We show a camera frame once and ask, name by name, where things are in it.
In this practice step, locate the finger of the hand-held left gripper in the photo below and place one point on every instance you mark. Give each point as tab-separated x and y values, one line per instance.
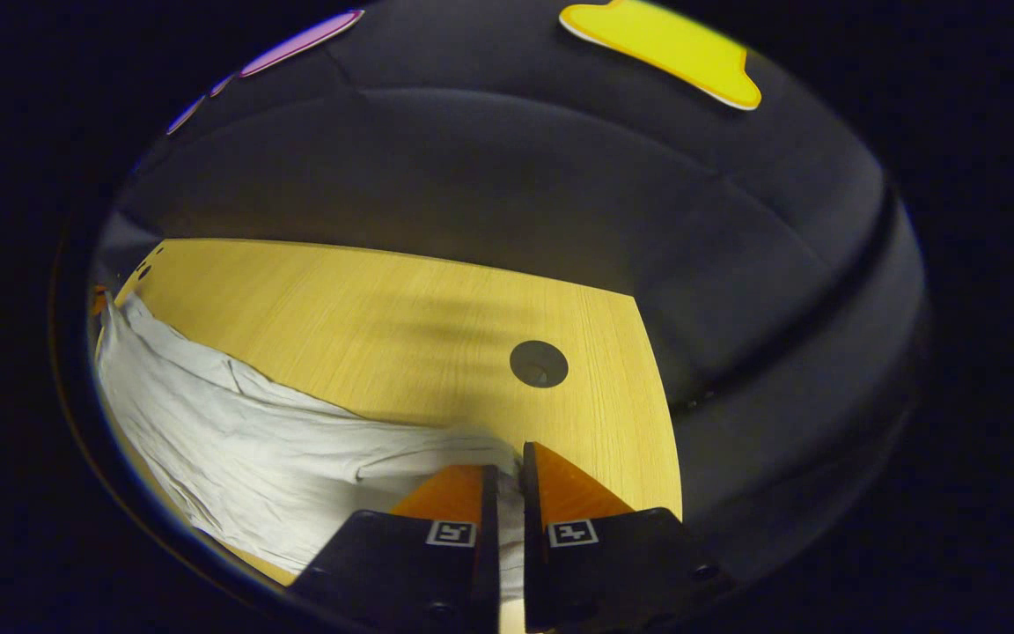
98	301

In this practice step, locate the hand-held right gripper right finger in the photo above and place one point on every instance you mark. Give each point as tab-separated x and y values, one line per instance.
533	546

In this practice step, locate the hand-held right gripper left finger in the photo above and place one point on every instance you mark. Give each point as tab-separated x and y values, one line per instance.
489	546

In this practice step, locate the white jeans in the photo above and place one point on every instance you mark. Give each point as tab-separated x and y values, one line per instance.
252	449

